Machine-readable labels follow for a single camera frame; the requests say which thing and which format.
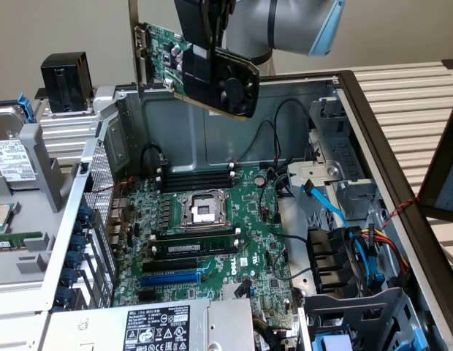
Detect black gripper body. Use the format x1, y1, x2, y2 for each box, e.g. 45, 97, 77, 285
174, 0, 228, 48

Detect green GPU black fan shroud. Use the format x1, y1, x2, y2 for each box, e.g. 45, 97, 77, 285
127, 0, 261, 121

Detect open grey PC case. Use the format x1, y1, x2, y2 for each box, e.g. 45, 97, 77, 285
39, 69, 453, 351

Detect black RAM slot white clips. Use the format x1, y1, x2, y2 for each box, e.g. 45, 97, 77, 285
156, 162, 237, 181
149, 227, 243, 244
156, 170, 237, 189
149, 239, 242, 261

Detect black CPU cooler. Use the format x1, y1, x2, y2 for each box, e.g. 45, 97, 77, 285
39, 50, 94, 115

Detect silver CPU socket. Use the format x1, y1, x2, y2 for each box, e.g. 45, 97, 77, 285
175, 188, 233, 234

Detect metal disk bay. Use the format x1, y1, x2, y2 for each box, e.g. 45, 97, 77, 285
286, 97, 381, 220

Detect green Dell motherboard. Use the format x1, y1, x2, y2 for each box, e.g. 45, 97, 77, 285
111, 166, 304, 330

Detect blue disk carrier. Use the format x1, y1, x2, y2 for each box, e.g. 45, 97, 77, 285
16, 93, 37, 125

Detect installed green RAM stick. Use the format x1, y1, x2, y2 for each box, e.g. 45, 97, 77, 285
155, 235, 238, 257

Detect grey parts rack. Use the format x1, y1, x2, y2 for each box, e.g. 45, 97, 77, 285
0, 86, 114, 293

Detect long black expansion slot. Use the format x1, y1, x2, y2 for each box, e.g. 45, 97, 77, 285
142, 257, 200, 274

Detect silver hard disk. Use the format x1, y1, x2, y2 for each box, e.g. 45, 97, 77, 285
0, 104, 39, 191

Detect blue expansion slot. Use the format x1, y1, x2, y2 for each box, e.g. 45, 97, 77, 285
140, 270, 202, 289

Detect silver chipset heatsink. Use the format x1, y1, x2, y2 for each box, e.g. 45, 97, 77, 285
221, 283, 249, 299

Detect black plastic fan shroud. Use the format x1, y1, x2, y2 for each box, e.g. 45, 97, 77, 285
306, 226, 362, 295

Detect silver CPU chip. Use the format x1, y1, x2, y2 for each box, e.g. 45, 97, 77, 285
0, 203, 12, 235

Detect loose green RAM stick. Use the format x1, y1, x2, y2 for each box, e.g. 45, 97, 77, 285
0, 230, 43, 252

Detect silver power supply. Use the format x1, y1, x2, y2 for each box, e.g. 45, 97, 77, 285
39, 298, 256, 351

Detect grey metal drive cage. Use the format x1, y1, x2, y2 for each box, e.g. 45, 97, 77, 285
298, 287, 449, 351

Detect blue drive carrier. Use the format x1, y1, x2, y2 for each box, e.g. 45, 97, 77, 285
311, 333, 354, 351

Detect black red fan wire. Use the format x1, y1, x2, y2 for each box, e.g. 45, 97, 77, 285
233, 119, 275, 165

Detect tall black wire loop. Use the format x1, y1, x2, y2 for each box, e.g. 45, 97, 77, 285
273, 98, 310, 165

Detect short black wire loop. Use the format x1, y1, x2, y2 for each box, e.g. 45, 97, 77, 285
140, 143, 167, 170

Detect red black switch wire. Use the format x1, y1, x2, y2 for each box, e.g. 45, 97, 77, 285
91, 177, 134, 235

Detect black intrusion switch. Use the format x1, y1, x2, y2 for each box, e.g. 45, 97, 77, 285
79, 162, 94, 194

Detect black wire across motherboard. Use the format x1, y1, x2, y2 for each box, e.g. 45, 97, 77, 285
258, 175, 310, 243

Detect red black twisted wire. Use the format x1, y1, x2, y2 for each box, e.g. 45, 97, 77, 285
379, 197, 419, 231

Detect yellow red power wires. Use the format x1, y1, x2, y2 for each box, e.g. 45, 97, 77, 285
357, 224, 412, 279

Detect yellow black braided wires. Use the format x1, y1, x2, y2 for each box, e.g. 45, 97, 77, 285
252, 316, 299, 351

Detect looped blue SATA wire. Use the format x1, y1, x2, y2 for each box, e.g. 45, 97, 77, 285
350, 226, 387, 294

